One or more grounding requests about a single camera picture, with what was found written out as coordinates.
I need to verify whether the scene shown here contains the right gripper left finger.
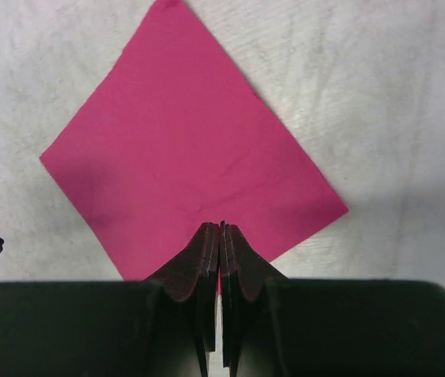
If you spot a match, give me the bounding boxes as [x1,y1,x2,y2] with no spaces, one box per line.
[145,222,219,376]

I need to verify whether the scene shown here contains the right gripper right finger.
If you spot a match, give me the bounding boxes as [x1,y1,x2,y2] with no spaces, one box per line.
[220,222,286,376]

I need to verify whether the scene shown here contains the pink paper napkin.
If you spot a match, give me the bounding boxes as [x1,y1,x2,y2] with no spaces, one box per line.
[40,1,348,280]

